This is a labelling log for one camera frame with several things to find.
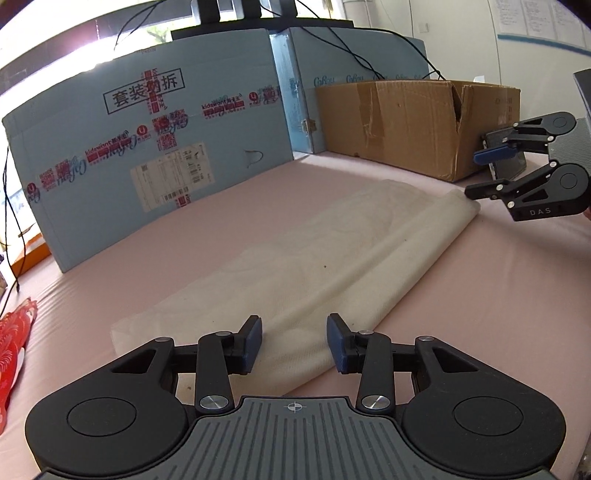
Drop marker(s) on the black smartphone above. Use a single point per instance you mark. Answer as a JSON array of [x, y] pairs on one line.
[[510, 164]]

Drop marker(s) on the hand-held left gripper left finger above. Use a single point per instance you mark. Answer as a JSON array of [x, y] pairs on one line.
[[251, 344]]

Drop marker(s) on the orange flat box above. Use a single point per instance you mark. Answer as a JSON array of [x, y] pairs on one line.
[[32, 258]]

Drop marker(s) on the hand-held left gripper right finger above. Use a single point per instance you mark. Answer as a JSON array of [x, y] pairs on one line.
[[337, 344]]

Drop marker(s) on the narrow blue cardboard box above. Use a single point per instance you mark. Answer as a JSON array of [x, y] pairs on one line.
[[295, 92]]

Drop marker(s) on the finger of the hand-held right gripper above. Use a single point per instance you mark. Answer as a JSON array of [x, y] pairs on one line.
[[491, 154], [489, 189]]

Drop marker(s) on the white wall papers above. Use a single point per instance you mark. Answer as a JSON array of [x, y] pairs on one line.
[[545, 21]]

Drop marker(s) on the white cloth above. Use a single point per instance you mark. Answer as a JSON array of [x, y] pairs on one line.
[[332, 258]]

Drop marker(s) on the open brown cardboard box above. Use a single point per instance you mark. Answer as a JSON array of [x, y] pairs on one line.
[[415, 124]]

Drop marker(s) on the large blue cardboard box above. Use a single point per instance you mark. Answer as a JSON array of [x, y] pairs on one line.
[[115, 198]]

